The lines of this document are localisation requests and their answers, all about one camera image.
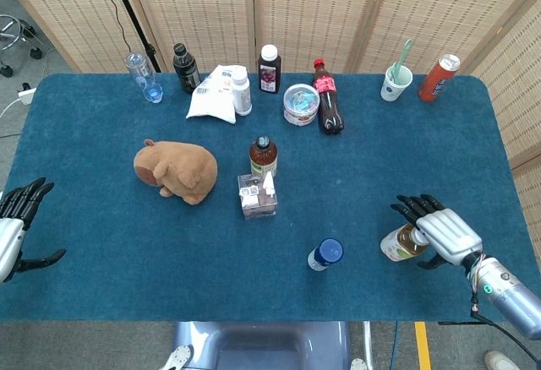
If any dark drink bottle black label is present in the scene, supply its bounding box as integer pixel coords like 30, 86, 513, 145
172, 43, 201, 95

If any tea bottle white cap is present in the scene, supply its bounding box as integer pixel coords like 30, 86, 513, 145
380, 222, 431, 264

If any white pill bottle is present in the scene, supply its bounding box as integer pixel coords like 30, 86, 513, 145
230, 67, 253, 117

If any metal table leg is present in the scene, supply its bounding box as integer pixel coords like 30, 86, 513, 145
362, 321, 374, 370

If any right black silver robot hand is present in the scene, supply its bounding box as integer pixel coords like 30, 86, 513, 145
390, 193, 484, 270

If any yellow floor tape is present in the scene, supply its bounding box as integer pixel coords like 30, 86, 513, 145
414, 321, 432, 370

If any white paper cup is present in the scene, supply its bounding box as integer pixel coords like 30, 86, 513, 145
380, 64, 413, 103

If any black tripod pole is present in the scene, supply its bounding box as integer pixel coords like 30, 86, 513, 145
104, 0, 162, 73

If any clear tub of colourful clips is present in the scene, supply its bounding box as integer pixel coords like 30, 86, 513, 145
282, 83, 320, 127

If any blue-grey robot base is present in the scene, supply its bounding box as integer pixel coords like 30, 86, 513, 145
162, 321, 369, 370

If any chrome office chair base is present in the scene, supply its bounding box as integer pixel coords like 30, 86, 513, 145
0, 14, 43, 78

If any brown tea bottle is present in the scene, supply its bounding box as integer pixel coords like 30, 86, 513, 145
249, 135, 279, 179

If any white shoe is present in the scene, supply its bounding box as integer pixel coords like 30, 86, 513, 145
484, 349, 519, 370

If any blue table cloth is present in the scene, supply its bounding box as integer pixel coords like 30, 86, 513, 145
0, 73, 534, 324

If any clear box of brown capsules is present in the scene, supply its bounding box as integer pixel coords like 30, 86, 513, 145
237, 170, 279, 221

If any white power strip cable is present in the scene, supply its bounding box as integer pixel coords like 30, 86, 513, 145
0, 98, 22, 120

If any light green toothbrush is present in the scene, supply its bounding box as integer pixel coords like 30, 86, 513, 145
389, 39, 413, 84

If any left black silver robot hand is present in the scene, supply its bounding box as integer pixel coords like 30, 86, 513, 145
0, 177, 68, 283

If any cola bottle red cap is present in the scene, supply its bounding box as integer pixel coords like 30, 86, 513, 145
312, 58, 345, 136

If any grape juice bottle white cap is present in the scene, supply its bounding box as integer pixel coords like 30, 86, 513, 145
258, 44, 283, 94

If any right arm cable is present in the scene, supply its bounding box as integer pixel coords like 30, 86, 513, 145
467, 253, 541, 365

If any brown capybara plush toy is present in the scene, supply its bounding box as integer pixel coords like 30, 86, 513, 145
133, 139, 219, 206

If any red can bottle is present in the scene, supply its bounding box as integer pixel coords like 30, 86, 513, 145
418, 53, 462, 103

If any white power strip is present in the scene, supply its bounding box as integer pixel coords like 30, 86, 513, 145
17, 82, 38, 106

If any clear empty plastic bottle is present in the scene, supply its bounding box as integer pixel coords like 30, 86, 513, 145
124, 52, 164, 104

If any white plastic bag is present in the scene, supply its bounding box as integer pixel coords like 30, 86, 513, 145
186, 64, 238, 125

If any white bottle blue cap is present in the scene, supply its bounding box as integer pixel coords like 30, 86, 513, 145
307, 237, 345, 272

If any thin black hanging cable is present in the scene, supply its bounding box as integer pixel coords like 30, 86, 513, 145
96, 0, 131, 55

